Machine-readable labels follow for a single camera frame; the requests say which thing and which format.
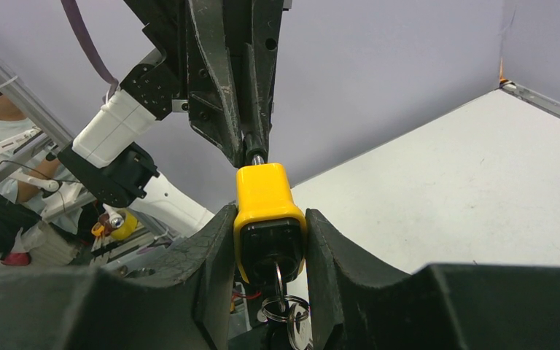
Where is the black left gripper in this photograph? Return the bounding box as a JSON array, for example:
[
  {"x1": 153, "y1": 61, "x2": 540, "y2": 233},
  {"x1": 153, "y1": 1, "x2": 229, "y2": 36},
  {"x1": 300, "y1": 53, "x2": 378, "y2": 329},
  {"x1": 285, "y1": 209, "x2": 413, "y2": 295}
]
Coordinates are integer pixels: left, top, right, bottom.
[{"x1": 120, "y1": 1, "x2": 290, "y2": 168}]

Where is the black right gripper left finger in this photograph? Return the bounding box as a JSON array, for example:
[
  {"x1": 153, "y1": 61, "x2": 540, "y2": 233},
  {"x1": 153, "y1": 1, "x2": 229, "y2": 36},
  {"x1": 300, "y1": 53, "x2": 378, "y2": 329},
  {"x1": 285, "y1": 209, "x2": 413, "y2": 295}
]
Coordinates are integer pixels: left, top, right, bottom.
[{"x1": 0, "y1": 205, "x2": 237, "y2": 349}]

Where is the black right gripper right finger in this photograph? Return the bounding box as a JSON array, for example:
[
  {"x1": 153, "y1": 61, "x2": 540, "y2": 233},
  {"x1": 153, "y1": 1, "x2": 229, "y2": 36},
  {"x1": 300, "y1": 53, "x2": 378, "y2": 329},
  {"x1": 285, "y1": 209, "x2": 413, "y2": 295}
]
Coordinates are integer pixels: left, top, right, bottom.
[{"x1": 306, "y1": 209, "x2": 560, "y2": 349}]

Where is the yellow Opel padlock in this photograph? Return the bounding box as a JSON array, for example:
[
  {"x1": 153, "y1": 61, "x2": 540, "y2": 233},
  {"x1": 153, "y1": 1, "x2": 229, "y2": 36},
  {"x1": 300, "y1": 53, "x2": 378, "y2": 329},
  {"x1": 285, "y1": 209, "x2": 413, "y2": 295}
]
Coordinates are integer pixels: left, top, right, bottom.
[{"x1": 233, "y1": 133, "x2": 308, "y2": 285}]

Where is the silver key bunch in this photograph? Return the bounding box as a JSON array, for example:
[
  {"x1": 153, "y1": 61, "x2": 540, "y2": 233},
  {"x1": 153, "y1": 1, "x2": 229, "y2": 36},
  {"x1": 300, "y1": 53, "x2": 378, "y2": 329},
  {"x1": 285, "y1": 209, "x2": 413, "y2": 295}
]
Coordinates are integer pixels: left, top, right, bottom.
[{"x1": 262, "y1": 262, "x2": 314, "y2": 349}]

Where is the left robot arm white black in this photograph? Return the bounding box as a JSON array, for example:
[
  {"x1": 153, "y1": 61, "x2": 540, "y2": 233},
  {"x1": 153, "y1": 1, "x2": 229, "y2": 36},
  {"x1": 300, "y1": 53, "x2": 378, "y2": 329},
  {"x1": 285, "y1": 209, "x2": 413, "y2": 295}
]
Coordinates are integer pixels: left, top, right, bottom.
[{"x1": 58, "y1": 1, "x2": 292, "y2": 230}]

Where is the person in background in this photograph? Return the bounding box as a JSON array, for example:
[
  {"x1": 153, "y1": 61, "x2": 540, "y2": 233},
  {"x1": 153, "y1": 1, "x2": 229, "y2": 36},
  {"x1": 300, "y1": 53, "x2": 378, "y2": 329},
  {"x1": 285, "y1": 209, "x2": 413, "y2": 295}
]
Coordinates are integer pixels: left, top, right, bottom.
[{"x1": 0, "y1": 94, "x2": 83, "y2": 267}]

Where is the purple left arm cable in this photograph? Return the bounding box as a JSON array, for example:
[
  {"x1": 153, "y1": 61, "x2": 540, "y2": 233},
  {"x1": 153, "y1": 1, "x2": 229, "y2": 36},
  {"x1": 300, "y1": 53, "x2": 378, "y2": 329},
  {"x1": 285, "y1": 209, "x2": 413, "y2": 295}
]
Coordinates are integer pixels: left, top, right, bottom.
[{"x1": 60, "y1": 0, "x2": 120, "y2": 102}]

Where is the aluminium frame rail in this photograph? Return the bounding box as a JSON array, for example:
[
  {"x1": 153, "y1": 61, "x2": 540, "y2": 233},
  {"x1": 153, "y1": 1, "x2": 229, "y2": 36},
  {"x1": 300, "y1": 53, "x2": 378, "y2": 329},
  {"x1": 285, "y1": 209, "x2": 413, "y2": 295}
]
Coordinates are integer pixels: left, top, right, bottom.
[{"x1": 0, "y1": 28, "x2": 76, "y2": 201}]

